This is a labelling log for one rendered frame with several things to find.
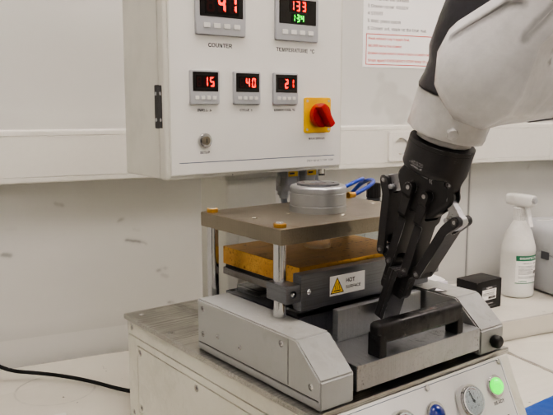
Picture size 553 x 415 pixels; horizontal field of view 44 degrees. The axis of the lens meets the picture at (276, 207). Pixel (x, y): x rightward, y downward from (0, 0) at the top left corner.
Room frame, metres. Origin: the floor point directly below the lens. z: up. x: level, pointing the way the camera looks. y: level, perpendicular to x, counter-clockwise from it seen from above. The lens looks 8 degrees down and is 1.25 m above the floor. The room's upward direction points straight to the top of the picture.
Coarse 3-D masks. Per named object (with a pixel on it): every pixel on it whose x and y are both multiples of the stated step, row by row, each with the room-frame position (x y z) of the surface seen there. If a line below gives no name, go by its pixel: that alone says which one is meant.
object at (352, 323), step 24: (336, 312) 0.80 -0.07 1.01; (360, 312) 0.82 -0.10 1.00; (336, 336) 0.80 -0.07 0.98; (360, 336) 0.82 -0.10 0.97; (408, 336) 0.82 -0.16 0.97; (432, 336) 0.82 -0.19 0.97; (456, 336) 0.82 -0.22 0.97; (360, 360) 0.74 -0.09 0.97; (384, 360) 0.74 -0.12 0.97; (408, 360) 0.77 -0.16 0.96; (432, 360) 0.80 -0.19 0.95; (360, 384) 0.72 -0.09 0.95
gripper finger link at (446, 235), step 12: (468, 216) 0.75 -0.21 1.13; (444, 228) 0.75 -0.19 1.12; (456, 228) 0.74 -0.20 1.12; (432, 240) 0.76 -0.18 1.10; (444, 240) 0.75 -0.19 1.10; (432, 252) 0.76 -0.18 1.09; (444, 252) 0.77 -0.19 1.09; (420, 264) 0.78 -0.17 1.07; (432, 264) 0.78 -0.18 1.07; (420, 276) 0.78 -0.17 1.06
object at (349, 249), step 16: (320, 240) 0.92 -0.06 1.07; (336, 240) 0.98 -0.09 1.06; (352, 240) 0.98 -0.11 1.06; (368, 240) 0.98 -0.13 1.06; (224, 256) 0.94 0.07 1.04; (240, 256) 0.91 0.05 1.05; (256, 256) 0.88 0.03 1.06; (272, 256) 0.87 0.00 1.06; (288, 256) 0.87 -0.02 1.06; (304, 256) 0.87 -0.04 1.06; (320, 256) 0.87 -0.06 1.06; (336, 256) 0.87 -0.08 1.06; (352, 256) 0.87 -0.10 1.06; (368, 256) 0.88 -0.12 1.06; (224, 272) 0.94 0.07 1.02; (240, 272) 0.91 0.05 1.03; (256, 272) 0.88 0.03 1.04; (272, 272) 0.85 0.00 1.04; (288, 272) 0.83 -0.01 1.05
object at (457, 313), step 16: (448, 304) 0.82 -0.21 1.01; (384, 320) 0.76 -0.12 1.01; (400, 320) 0.76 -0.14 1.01; (416, 320) 0.78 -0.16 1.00; (432, 320) 0.79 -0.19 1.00; (448, 320) 0.81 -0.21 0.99; (384, 336) 0.74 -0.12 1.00; (400, 336) 0.76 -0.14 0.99; (368, 352) 0.75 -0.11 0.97; (384, 352) 0.74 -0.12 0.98
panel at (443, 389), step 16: (464, 368) 0.83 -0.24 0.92; (480, 368) 0.84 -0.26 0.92; (496, 368) 0.86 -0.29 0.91; (432, 384) 0.79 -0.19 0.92; (448, 384) 0.80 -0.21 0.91; (464, 384) 0.82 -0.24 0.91; (480, 384) 0.83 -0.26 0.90; (384, 400) 0.74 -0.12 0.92; (400, 400) 0.75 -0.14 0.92; (416, 400) 0.76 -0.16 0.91; (432, 400) 0.78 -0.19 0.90; (448, 400) 0.79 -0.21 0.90; (496, 400) 0.84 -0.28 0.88; (512, 400) 0.85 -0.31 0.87
